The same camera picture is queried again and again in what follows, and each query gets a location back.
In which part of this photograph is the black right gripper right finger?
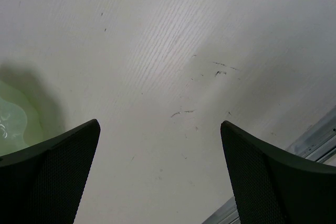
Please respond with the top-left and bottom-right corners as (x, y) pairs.
(220, 121), (335, 223)

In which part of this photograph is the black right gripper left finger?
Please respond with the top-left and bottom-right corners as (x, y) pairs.
(1, 119), (100, 223)

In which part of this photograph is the green translucent fruit bowl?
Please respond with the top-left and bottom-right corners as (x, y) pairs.
(1, 81), (44, 156)

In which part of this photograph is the aluminium table edge rail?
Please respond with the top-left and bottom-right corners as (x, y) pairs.
(204, 108), (335, 223)

